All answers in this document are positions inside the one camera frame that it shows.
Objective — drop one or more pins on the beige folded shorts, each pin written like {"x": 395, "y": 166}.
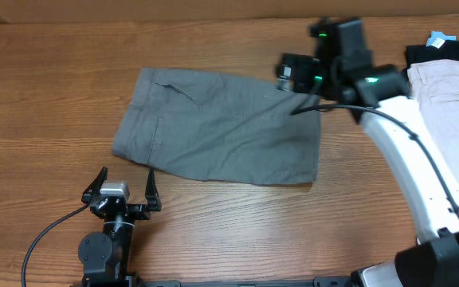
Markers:
{"x": 435, "y": 85}

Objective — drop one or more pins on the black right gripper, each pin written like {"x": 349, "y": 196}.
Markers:
{"x": 297, "y": 69}

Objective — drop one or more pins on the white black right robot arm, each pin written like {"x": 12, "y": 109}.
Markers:
{"x": 341, "y": 72}

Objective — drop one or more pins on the light blue clothing tag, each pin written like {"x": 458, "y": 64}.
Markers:
{"x": 437, "y": 39}

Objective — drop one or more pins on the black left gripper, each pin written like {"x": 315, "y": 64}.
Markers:
{"x": 143, "y": 212}

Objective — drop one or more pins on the grey shorts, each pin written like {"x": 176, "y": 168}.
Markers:
{"x": 215, "y": 126}

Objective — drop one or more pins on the black folded garment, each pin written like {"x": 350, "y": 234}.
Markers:
{"x": 418, "y": 54}

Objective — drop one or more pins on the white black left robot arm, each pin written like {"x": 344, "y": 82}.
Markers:
{"x": 105, "y": 255}

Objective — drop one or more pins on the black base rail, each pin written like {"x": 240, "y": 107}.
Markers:
{"x": 245, "y": 283}

